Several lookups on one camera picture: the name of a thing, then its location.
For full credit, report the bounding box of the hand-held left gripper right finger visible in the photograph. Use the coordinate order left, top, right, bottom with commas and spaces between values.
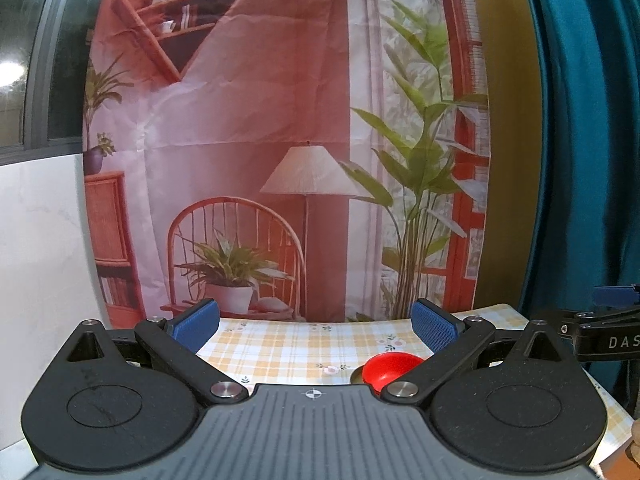
379, 297, 565, 404

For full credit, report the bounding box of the yellow checked floral tablecloth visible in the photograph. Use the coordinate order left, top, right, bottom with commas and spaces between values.
194, 302, 640, 463

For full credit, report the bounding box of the printed room scene backdrop cloth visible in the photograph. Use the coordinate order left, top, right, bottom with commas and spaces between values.
82, 0, 491, 331

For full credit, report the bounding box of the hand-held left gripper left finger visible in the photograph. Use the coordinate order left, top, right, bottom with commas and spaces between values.
66, 297, 251, 404

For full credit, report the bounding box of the red bowl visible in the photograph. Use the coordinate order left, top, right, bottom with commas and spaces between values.
362, 353, 426, 394

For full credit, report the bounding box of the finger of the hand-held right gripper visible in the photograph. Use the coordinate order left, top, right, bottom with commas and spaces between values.
593, 284, 640, 307

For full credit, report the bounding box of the teal curtain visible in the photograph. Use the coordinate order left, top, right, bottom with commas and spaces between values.
516, 0, 640, 416

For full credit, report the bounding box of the dark window frame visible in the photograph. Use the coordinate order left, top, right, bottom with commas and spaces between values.
0, 0, 117, 166

